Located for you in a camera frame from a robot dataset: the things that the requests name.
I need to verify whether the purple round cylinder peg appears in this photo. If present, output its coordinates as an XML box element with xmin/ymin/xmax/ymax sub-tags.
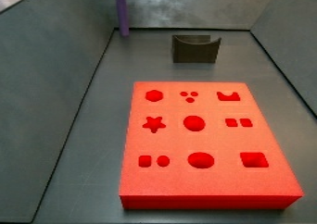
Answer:
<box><xmin>115</xmin><ymin>0</ymin><xmax>129</xmax><ymax>36</ymax></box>

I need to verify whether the red foam shape board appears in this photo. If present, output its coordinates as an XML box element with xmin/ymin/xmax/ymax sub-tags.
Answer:
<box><xmin>119</xmin><ymin>82</ymin><xmax>304</xmax><ymax>209</ymax></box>

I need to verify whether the dark curved block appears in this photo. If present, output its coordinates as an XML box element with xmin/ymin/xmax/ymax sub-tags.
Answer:
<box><xmin>173</xmin><ymin>35</ymin><xmax>222</xmax><ymax>63</ymax></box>

